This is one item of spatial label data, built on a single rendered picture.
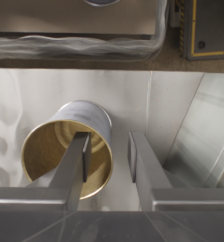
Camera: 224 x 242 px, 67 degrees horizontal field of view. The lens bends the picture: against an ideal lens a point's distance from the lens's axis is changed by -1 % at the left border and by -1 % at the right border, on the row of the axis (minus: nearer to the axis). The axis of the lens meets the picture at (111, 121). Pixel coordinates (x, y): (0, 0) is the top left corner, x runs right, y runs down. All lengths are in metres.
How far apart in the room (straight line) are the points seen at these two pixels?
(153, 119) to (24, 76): 0.15
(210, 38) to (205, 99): 0.91
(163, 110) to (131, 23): 0.10
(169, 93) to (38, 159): 0.15
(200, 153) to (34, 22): 0.20
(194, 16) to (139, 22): 0.88
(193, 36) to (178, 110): 0.86
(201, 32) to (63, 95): 0.94
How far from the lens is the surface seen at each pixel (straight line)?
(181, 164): 0.20
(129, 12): 0.19
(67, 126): 0.21
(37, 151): 0.17
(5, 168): 0.26
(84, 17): 0.19
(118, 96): 0.19
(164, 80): 0.20
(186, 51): 1.03
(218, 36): 1.11
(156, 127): 0.21
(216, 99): 0.18
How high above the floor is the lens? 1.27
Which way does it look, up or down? 73 degrees down
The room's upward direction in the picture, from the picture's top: 177 degrees clockwise
